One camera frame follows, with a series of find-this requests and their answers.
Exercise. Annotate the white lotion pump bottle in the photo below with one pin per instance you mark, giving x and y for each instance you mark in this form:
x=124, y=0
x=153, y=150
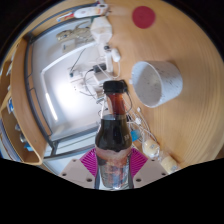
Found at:
x=90, y=12

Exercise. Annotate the white power strip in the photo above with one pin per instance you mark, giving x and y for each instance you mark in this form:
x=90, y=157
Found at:
x=109, y=63

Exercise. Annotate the blue and white tube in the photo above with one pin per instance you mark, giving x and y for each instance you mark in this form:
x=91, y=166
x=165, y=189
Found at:
x=134, y=135

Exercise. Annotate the dark drink bottle black cap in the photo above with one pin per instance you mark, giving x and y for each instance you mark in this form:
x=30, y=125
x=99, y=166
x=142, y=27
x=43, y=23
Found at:
x=113, y=136

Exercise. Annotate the white power adapter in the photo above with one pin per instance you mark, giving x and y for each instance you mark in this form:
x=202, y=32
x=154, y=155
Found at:
x=100, y=79

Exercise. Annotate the white box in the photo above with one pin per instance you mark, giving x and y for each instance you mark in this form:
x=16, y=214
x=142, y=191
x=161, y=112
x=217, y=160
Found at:
x=101, y=30

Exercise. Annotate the small white earbud case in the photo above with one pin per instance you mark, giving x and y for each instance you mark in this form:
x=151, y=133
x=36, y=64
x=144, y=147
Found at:
x=116, y=55

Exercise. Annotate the wooden tree figurine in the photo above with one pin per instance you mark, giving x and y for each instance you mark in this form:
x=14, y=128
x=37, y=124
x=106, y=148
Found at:
x=71, y=34

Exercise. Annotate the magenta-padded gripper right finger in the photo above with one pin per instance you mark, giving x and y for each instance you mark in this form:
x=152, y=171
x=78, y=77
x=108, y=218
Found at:
x=150, y=170

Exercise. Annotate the bagged yellow bread bun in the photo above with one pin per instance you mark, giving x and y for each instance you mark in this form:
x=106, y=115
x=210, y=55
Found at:
x=150, y=147
x=169, y=164

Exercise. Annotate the white earphones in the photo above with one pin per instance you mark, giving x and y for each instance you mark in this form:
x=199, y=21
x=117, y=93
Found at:
x=138, y=109

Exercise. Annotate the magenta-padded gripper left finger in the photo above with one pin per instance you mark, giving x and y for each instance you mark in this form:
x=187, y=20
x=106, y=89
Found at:
x=76, y=171

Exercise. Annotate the white desk lamp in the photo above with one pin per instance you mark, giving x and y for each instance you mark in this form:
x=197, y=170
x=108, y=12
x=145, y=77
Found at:
x=51, y=106

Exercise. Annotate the grey metal desk frame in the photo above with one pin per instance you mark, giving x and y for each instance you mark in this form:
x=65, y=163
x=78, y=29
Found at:
x=33, y=100

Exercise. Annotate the white speckled cup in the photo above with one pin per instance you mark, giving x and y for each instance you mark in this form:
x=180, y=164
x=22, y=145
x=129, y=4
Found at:
x=156, y=83

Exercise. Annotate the wooden shelf unit with items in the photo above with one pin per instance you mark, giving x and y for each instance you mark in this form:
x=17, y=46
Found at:
x=20, y=100

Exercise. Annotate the flat round red coaster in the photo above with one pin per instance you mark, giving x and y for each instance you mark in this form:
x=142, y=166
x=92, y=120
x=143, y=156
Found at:
x=143, y=17

